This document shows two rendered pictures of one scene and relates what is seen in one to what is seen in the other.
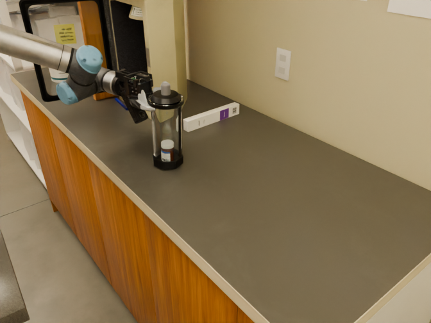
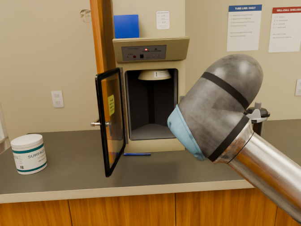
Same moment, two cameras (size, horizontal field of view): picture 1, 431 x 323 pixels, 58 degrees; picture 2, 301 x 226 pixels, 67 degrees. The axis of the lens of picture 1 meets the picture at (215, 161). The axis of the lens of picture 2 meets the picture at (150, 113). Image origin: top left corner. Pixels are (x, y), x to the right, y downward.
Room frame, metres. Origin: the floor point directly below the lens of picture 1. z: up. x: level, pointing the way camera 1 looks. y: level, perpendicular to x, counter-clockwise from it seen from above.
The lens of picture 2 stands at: (0.90, 1.22, 1.47)
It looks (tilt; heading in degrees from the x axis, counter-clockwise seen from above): 16 degrees down; 307
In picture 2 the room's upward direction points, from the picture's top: 2 degrees counter-clockwise
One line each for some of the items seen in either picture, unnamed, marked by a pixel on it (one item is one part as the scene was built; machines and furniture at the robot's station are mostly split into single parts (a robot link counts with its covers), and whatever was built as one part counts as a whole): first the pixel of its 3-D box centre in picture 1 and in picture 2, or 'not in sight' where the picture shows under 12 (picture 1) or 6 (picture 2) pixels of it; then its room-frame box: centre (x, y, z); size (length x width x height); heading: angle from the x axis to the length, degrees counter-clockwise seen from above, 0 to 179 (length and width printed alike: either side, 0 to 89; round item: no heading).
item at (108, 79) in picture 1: (117, 83); not in sight; (1.23, 0.32, 1.17); 0.08 x 0.05 x 0.08; 143
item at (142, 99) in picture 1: (144, 99); (256, 115); (1.08, 0.21, 1.17); 0.09 x 0.03 x 0.06; 29
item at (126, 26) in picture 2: not in sight; (127, 27); (1.58, 0.44, 1.56); 0.10 x 0.10 x 0.09; 38
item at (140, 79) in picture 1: (133, 86); not in sight; (1.18, 0.26, 1.18); 0.12 x 0.08 x 0.09; 53
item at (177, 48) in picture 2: not in sight; (151, 49); (1.50, 0.38, 1.46); 0.32 x 0.12 x 0.10; 38
